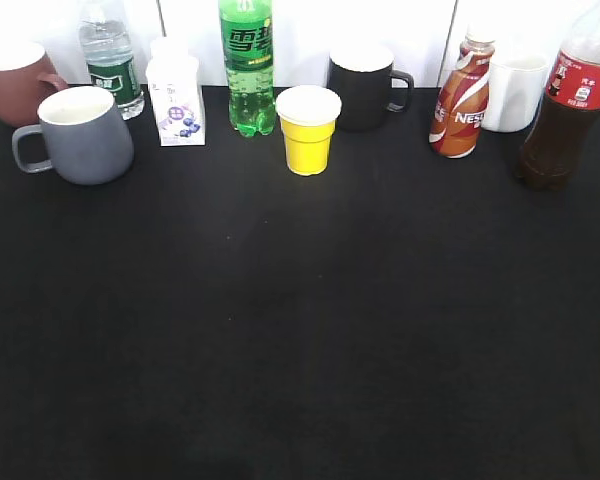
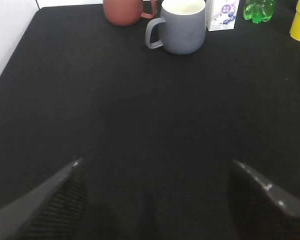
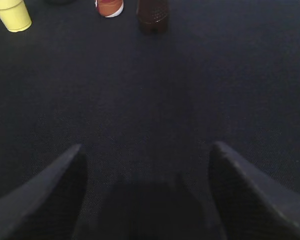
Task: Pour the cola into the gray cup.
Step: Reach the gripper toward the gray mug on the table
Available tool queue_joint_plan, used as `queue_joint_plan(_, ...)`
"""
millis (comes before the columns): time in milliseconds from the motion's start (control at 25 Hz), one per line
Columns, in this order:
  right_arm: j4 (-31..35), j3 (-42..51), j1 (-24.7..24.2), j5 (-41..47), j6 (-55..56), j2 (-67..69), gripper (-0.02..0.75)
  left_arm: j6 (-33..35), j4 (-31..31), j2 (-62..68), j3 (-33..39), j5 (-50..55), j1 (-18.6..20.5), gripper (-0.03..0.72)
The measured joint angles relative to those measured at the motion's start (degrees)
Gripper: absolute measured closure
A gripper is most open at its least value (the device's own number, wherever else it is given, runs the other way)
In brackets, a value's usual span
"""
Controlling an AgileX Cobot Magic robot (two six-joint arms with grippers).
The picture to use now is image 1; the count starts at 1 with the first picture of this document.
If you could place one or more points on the white yogurt drink bottle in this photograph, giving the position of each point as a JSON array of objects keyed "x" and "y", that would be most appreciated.
[{"x": 176, "y": 96}]

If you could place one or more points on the yellow paper cup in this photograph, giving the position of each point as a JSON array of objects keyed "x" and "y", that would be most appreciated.
[{"x": 308, "y": 115}]

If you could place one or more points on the brown nescafe coffee bottle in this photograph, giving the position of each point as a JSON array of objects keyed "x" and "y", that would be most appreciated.
[{"x": 462, "y": 101}]

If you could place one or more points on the white ceramic mug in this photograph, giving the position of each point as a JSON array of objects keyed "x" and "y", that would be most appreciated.
[{"x": 516, "y": 83}]

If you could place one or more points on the clear water bottle green label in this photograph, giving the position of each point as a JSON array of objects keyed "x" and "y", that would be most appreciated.
[{"x": 108, "y": 53}]

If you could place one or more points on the cola bottle red label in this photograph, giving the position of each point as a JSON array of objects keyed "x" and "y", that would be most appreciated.
[{"x": 569, "y": 108}]

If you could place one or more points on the grey ceramic mug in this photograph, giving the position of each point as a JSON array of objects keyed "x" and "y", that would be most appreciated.
[{"x": 85, "y": 136}]

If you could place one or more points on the black ceramic mug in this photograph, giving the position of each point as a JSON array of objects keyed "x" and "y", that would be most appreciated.
[{"x": 364, "y": 77}]

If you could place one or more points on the brown ceramic mug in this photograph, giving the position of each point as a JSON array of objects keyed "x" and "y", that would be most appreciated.
[{"x": 27, "y": 78}]

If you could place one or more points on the green sprite bottle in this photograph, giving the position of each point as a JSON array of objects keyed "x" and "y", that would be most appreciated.
[{"x": 247, "y": 41}]

